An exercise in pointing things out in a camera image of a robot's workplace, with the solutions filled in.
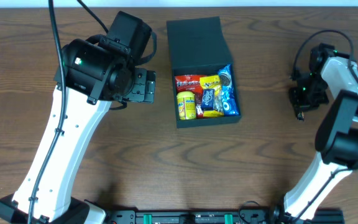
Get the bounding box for small blue Oreo packet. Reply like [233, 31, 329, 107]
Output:
[201, 89, 214, 111]

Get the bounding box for dark green box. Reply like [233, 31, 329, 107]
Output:
[167, 16, 242, 128]

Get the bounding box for yellow Hacks candy bag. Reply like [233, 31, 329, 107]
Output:
[200, 75, 224, 118]

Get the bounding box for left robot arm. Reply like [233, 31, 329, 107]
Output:
[0, 11, 157, 223]

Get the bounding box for red Hacks candy bag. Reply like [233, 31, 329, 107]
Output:
[175, 75, 206, 119]

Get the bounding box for small black foil wrapper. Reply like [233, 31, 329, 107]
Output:
[296, 112, 304, 121]

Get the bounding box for yellow Mentos gum bottle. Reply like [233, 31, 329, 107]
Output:
[177, 91, 196, 120]

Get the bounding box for blue Oreo cookie pack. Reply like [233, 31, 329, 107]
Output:
[218, 64, 239, 116]

